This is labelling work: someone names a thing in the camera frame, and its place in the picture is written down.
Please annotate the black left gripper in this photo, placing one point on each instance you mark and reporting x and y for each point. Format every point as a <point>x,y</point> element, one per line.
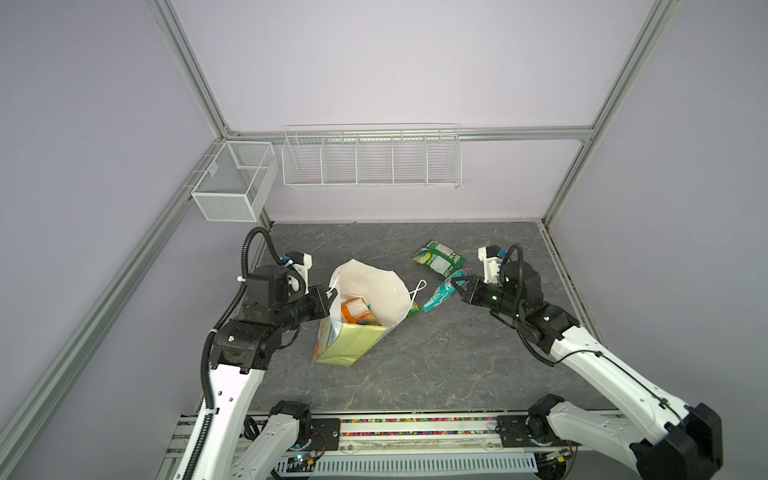
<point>321,305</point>

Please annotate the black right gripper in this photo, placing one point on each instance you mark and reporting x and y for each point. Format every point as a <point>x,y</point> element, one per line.
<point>467,293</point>

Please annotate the teal Fox's candy packet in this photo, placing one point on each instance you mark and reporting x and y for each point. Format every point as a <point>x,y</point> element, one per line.
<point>445,290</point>

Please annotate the orange Fox's candy packet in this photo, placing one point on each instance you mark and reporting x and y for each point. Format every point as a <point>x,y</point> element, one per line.
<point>357,312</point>

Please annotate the white and green paper bag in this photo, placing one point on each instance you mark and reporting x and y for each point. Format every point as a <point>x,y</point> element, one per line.
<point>370,303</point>

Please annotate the yellow-green Fox's candy packet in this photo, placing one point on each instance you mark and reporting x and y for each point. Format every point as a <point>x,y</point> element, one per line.
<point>413,311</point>

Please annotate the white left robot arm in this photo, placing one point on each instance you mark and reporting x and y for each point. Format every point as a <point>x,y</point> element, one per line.
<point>273,298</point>

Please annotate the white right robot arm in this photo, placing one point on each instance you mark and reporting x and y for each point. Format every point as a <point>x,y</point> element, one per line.
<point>660,437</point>

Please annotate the green Fox's candy packet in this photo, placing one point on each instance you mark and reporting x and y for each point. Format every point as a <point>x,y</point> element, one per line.
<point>439,258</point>

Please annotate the small white mesh basket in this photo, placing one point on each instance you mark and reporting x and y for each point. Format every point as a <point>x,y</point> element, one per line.
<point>236,183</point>

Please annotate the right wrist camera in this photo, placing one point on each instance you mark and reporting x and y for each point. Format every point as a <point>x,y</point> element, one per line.
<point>491,258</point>

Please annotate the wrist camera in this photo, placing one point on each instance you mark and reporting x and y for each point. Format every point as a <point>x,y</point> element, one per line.
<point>491,258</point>
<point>301,262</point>

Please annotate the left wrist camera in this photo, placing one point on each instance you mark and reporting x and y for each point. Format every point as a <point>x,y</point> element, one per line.
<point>301,262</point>

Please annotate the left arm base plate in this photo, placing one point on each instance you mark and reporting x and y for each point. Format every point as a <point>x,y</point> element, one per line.
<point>324,435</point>

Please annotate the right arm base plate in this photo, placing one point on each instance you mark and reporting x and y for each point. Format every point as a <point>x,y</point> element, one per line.
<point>522,431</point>

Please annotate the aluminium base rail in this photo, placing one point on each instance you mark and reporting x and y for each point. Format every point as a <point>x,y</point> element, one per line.
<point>420,432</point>

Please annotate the long white wire shelf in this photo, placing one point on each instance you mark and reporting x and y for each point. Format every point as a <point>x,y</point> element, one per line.
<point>389,156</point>

